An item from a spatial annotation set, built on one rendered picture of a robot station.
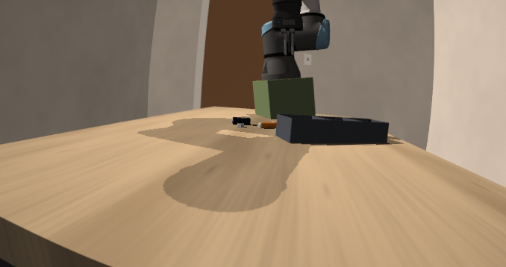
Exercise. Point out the black 9v battery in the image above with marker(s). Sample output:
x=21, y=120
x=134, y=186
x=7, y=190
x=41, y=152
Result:
x=245, y=121

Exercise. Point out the orange battery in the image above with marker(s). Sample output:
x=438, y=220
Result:
x=267, y=125

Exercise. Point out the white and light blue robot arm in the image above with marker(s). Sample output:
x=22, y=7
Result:
x=313, y=37

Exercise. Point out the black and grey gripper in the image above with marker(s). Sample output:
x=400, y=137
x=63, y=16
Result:
x=287, y=17

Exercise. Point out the dark grey rack of three bins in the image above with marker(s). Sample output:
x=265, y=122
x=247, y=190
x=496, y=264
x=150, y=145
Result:
x=313, y=129

